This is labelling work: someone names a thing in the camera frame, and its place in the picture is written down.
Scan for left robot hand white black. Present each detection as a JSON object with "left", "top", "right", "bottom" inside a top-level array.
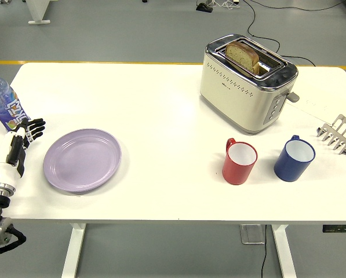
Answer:
[{"left": 0, "top": 117, "right": 46, "bottom": 189}]

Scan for purple plate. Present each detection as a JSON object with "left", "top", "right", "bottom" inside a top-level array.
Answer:
[{"left": 42, "top": 129, "right": 123, "bottom": 194}]

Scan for blue drink bottle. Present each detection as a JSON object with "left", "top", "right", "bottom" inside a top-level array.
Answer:
[{"left": 0, "top": 68, "right": 31, "bottom": 133}]

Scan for white table leg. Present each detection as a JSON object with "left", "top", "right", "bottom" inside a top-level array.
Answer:
[
  {"left": 61, "top": 222, "right": 86, "bottom": 278},
  {"left": 271, "top": 224, "right": 297, "bottom": 278}
]

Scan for white furniture foot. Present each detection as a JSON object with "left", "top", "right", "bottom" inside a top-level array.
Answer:
[{"left": 27, "top": 0, "right": 51, "bottom": 25}]

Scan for red mug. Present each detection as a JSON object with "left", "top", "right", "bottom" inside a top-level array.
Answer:
[{"left": 221, "top": 138, "right": 258, "bottom": 186}]

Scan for cream silver toaster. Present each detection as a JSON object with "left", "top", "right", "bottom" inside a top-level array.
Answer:
[{"left": 199, "top": 34, "right": 301, "bottom": 136}]

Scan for black floor device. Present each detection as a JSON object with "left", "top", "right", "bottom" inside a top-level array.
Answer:
[{"left": 195, "top": 2, "right": 214, "bottom": 13}]

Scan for clear plastic holder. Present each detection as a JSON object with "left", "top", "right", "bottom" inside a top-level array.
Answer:
[{"left": 239, "top": 224, "right": 267, "bottom": 244}]

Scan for bread slice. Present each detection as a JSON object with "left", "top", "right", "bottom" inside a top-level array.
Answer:
[{"left": 225, "top": 40, "right": 261, "bottom": 75}]

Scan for blue mug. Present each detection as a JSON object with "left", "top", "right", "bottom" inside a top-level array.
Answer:
[{"left": 274, "top": 134, "right": 316, "bottom": 182}]

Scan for white paper sheet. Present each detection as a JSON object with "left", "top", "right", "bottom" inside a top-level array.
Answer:
[{"left": 288, "top": 77, "right": 346, "bottom": 123}]

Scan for metal toast rack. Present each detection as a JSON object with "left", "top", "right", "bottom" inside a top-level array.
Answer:
[{"left": 316, "top": 114, "right": 346, "bottom": 156}]

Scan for black table control panel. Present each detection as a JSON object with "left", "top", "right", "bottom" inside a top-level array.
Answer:
[{"left": 322, "top": 224, "right": 346, "bottom": 233}]

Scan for thin black hanging cable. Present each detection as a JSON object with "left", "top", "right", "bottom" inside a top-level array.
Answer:
[{"left": 261, "top": 225, "right": 269, "bottom": 278}]

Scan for white floor cables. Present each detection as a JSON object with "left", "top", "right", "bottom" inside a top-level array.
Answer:
[{"left": 212, "top": 0, "right": 242, "bottom": 9}]

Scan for black toaster power cable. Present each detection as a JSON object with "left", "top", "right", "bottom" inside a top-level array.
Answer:
[{"left": 242, "top": 0, "right": 318, "bottom": 68}]

